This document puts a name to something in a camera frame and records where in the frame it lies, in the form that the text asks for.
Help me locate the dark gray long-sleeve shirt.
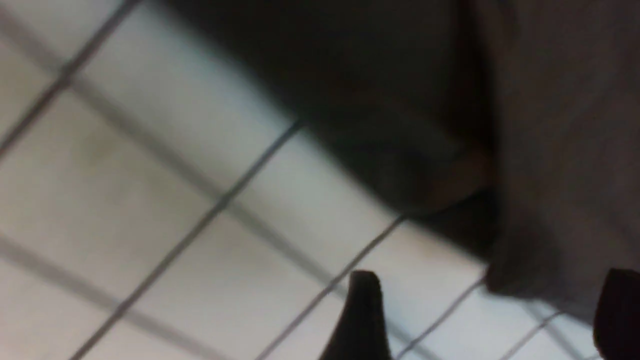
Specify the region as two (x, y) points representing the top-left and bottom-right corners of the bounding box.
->
(161, 0), (639, 325)

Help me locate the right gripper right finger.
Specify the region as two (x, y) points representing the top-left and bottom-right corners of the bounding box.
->
(593, 268), (640, 360)

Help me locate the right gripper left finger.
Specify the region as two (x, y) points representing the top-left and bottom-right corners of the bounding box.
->
(320, 270), (393, 360)

